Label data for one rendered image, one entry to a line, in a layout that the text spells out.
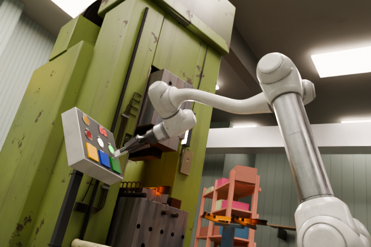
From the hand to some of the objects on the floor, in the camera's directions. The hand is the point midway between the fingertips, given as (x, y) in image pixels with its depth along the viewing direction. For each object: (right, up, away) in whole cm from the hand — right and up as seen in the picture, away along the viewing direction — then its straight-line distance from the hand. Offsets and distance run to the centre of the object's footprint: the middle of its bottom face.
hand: (121, 152), depth 170 cm
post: (-36, -93, -45) cm, 109 cm away
